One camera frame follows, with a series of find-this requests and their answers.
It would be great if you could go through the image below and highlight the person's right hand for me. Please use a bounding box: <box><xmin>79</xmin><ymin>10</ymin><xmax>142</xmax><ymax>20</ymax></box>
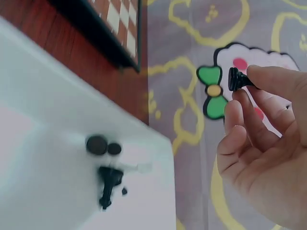
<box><xmin>216</xmin><ymin>65</ymin><xmax>307</xmax><ymax>230</ymax></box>

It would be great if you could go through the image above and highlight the brown and white chessboard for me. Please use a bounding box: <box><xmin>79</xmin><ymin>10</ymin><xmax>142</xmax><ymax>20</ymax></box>
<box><xmin>47</xmin><ymin>0</ymin><xmax>142</xmax><ymax>73</ymax></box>

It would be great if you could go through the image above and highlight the black chess piece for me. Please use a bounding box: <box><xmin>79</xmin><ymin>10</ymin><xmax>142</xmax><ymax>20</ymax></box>
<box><xmin>107</xmin><ymin>142</ymin><xmax>122</xmax><ymax>156</ymax></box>
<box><xmin>227</xmin><ymin>67</ymin><xmax>261</xmax><ymax>92</ymax></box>
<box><xmin>98</xmin><ymin>166</ymin><xmax>124</xmax><ymax>211</ymax></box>
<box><xmin>85</xmin><ymin>135</ymin><xmax>108</xmax><ymax>156</ymax></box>

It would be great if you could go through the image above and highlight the white plastic tray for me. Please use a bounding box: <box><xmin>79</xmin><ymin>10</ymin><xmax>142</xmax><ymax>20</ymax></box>
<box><xmin>0</xmin><ymin>16</ymin><xmax>177</xmax><ymax>230</ymax></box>

